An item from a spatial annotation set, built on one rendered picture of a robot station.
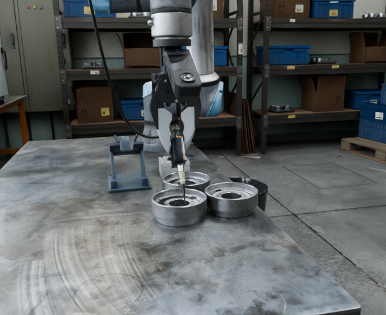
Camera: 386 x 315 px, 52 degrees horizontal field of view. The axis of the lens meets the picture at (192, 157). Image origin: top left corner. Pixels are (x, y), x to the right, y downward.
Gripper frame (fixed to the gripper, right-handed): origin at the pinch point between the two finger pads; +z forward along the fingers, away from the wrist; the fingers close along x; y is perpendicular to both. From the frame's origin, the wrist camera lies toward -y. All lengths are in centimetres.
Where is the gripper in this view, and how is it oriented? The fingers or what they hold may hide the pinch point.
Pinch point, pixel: (176, 147)
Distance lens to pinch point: 75.5
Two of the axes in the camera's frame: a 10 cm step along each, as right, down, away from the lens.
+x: -9.8, 0.7, -2.1
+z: 0.2, 9.7, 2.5
